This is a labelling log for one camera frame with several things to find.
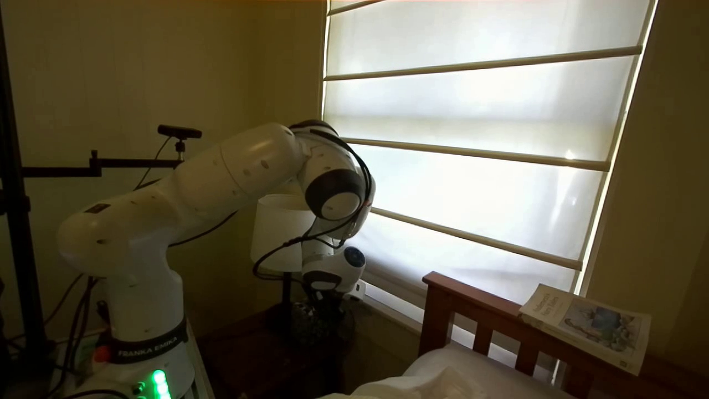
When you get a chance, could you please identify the patterned tissue box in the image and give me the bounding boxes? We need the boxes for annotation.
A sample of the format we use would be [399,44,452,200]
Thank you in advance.
[291,306,343,351]

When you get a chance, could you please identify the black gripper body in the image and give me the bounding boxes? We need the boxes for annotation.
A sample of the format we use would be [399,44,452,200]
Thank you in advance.
[302,285,347,328]

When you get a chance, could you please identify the dark lamp stem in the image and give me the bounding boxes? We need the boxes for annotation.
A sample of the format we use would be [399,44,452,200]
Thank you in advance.
[279,273,298,329]

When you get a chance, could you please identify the black stand pole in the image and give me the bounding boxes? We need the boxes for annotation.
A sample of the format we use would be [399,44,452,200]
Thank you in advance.
[0,12,52,375]

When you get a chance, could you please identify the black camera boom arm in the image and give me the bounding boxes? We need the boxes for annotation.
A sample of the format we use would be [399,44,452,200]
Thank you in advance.
[20,138,191,181]

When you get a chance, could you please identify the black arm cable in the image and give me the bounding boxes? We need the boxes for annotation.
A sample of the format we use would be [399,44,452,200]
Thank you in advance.
[251,123,374,284]

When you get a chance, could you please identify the pale striped pillow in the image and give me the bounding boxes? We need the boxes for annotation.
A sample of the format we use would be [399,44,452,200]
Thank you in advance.
[319,341,582,399]

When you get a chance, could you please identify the dark wooden nightstand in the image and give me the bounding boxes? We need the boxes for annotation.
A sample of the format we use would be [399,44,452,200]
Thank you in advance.
[197,300,351,399]

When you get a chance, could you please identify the black stereo camera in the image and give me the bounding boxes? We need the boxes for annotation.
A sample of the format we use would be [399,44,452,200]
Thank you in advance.
[155,121,205,141]

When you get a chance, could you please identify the white window blind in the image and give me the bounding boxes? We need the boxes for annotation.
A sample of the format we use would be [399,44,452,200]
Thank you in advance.
[321,0,661,329]

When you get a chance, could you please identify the paperback book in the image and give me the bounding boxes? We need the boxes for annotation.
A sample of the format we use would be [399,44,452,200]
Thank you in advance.
[517,281,654,376]

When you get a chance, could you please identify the wooden bed headboard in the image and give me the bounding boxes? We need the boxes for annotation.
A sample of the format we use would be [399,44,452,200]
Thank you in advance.
[418,271,709,399]

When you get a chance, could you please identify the black base cables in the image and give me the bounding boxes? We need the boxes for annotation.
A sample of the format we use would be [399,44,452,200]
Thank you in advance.
[8,271,113,395]

